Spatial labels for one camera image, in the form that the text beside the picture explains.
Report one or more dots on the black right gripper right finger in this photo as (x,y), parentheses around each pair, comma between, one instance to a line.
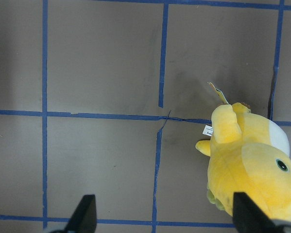
(248,217)

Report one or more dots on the yellow plush toy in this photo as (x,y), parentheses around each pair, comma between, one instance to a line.
(247,153)

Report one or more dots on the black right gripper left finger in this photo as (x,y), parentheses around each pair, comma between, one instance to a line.
(84,218)

